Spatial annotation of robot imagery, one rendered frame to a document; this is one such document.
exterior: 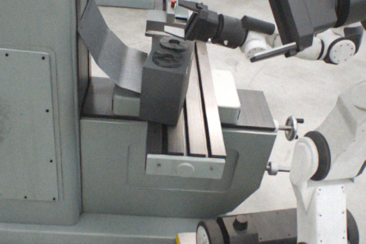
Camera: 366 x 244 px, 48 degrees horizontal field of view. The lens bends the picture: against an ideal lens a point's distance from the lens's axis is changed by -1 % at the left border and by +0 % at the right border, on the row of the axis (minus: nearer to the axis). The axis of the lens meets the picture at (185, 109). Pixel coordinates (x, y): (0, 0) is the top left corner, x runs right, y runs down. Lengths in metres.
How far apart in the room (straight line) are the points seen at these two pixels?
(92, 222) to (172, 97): 0.94
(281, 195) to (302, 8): 2.02
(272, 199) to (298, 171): 1.27
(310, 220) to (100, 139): 0.85
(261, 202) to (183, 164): 1.33
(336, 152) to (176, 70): 0.48
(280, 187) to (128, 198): 1.05
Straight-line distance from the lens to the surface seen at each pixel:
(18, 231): 1.98
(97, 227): 1.94
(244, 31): 1.18
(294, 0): 0.58
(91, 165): 1.77
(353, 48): 1.31
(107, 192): 1.88
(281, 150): 2.85
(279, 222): 1.57
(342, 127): 1.13
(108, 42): 1.65
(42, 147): 1.66
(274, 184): 2.58
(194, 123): 1.27
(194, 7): 1.12
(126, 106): 1.57
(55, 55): 1.43
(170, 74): 1.15
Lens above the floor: 1.73
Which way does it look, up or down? 35 degrees down
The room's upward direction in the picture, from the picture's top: 9 degrees clockwise
